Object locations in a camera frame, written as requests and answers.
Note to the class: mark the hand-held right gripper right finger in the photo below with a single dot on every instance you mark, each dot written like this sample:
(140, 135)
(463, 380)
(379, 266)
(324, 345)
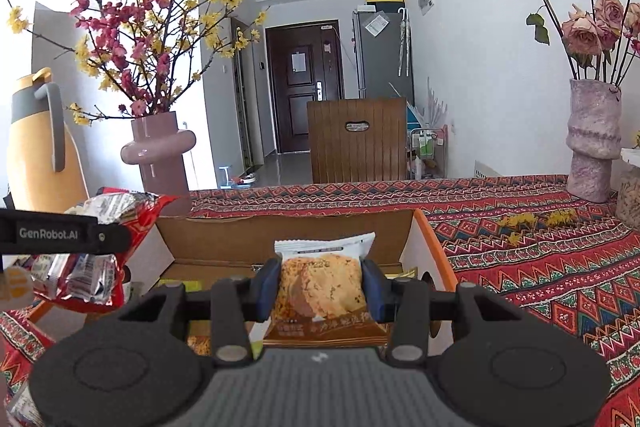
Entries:
(372, 294)

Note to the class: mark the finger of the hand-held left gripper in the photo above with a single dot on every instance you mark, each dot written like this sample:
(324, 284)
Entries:
(112, 238)

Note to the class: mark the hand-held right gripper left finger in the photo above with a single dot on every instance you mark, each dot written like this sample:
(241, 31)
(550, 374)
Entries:
(267, 292)

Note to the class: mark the red white snack packet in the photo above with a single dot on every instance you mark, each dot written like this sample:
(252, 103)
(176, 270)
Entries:
(150, 212)

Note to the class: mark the brown edged crisp snack packet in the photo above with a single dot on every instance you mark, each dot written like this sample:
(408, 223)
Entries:
(320, 287)

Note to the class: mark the red cardboard box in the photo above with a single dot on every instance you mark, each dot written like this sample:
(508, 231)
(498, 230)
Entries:
(300, 227)

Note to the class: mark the yellow thermos jug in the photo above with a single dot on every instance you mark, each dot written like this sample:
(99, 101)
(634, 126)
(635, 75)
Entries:
(35, 167)

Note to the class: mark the wooden chair back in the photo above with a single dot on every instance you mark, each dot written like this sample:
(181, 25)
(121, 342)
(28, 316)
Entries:
(340, 157)

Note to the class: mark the storage cart with bottles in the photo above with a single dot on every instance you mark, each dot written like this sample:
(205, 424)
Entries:
(427, 152)

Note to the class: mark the fallen yellow flowers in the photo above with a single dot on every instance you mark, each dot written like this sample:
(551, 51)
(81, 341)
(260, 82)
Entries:
(520, 223)
(561, 217)

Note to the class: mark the yellow red flower branches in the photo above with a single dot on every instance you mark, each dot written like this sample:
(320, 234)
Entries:
(150, 62)

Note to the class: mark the dark brown door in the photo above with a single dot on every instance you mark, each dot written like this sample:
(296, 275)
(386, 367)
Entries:
(300, 107)

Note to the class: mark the white dried grass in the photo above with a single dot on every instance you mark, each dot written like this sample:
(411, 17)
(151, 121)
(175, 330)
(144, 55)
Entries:
(436, 104)

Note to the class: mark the grey refrigerator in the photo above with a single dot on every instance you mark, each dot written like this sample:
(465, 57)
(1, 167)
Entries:
(380, 67)

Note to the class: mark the white umbrella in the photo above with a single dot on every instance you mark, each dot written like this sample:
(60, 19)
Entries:
(404, 42)

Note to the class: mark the textured pink vase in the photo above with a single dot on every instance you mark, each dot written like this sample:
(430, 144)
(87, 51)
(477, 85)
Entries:
(592, 142)

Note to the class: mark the clear jar white lid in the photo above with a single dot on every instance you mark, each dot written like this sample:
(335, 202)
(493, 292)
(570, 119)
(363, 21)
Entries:
(630, 197)

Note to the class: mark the dried pink roses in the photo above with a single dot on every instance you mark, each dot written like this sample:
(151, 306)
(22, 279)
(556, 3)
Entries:
(580, 34)

